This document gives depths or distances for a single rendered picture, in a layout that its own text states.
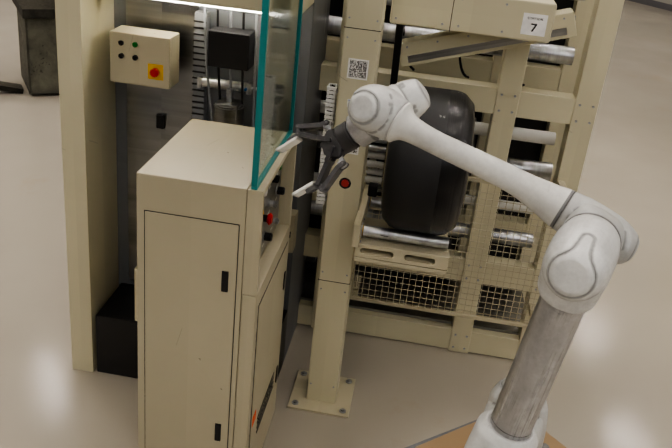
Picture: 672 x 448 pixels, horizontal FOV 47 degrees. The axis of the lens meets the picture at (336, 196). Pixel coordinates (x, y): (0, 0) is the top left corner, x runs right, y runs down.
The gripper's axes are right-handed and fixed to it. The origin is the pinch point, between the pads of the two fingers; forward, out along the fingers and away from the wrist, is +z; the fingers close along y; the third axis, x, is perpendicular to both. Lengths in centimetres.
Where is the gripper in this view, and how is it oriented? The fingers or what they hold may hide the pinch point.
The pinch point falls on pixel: (290, 171)
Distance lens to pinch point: 204.1
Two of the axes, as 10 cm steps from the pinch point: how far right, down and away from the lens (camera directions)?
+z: -8.2, 4.6, 3.5
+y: -3.3, -8.7, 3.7
